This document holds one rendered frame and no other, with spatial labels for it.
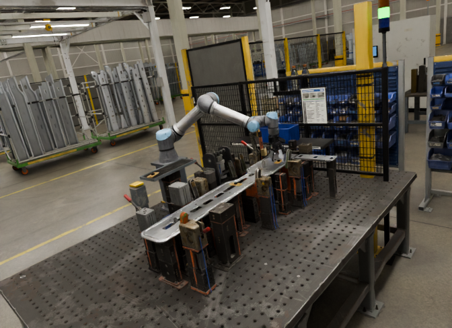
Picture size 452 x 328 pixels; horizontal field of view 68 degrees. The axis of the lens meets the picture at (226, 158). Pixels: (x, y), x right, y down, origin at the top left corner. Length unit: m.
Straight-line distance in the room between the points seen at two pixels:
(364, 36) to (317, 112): 0.65
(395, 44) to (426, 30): 0.62
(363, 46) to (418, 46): 5.81
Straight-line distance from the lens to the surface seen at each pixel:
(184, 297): 1.77
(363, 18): 2.70
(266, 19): 6.66
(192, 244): 1.62
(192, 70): 5.16
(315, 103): 2.84
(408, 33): 8.52
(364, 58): 2.71
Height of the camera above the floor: 1.77
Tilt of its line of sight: 16 degrees down
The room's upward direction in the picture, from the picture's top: 9 degrees counter-clockwise
